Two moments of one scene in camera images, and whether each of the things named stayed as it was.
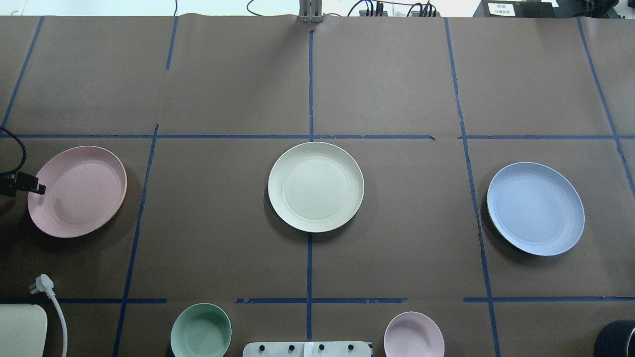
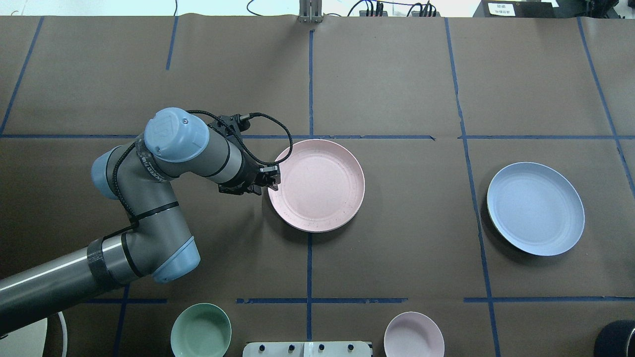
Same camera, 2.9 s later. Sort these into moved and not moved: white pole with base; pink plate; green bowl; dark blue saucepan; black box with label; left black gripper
Moved: left black gripper; pink plate
Not moved: dark blue saucepan; white pole with base; black box with label; green bowl
